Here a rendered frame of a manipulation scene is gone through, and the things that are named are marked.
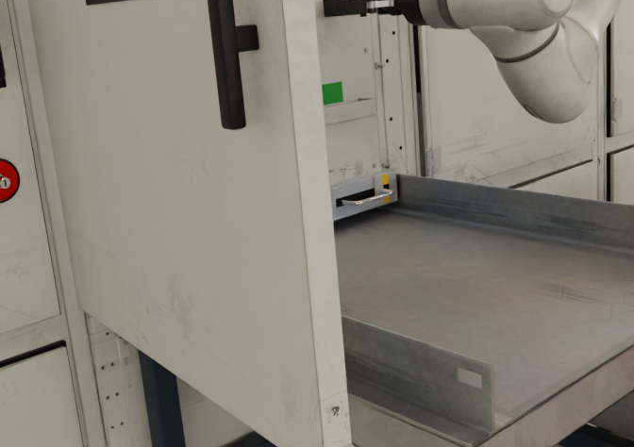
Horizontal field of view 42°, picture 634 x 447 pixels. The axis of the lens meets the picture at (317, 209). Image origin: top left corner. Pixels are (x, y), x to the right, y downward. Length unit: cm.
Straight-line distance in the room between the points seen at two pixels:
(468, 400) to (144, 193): 41
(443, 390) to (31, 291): 62
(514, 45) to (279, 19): 60
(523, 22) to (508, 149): 76
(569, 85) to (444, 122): 49
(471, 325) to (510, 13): 41
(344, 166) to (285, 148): 82
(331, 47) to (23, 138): 55
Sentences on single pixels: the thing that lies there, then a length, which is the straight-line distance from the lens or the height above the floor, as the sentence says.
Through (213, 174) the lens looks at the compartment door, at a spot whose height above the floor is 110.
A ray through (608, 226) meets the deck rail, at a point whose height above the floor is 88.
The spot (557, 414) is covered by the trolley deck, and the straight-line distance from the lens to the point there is 89.
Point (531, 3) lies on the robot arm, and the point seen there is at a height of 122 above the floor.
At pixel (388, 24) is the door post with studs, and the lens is 160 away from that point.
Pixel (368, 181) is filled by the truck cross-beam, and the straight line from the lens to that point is 151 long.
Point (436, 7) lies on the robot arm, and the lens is 122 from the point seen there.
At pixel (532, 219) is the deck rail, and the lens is 140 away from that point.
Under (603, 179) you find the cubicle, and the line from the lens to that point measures 227.
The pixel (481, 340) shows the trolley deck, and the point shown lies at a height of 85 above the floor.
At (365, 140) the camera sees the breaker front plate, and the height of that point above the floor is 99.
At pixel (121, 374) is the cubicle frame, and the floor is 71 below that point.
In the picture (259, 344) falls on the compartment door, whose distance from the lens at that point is 78.
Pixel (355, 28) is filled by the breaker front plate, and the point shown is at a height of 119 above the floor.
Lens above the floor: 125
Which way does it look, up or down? 14 degrees down
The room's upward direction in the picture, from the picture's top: 5 degrees counter-clockwise
